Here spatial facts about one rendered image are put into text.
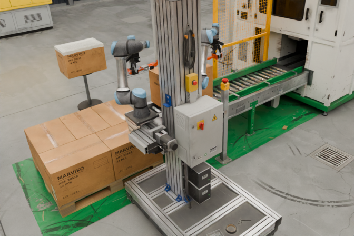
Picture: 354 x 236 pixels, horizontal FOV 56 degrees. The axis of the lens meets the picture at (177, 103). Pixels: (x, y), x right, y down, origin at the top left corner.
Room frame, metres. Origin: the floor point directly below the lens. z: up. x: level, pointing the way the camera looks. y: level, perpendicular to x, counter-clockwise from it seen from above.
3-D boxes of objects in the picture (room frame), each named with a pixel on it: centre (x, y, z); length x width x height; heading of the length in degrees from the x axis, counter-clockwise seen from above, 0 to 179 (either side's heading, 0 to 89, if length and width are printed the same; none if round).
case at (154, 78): (3.44, -0.06, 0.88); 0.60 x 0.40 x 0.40; 125
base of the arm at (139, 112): (2.52, 0.31, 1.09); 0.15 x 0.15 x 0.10
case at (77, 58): (4.72, 1.39, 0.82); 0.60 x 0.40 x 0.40; 124
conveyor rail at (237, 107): (3.64, -0.91, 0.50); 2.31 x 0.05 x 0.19; 124
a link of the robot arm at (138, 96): (2.52, 0.32, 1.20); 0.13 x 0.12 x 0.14; 86
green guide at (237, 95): (3.89, -1.17, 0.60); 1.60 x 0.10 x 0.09; 124
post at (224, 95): (3.16, -0.52, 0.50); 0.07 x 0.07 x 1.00; 34
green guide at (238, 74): (4.33, -0.87, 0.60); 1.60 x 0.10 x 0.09; 124
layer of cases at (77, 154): (3.12, 0.96, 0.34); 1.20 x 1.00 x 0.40; 124
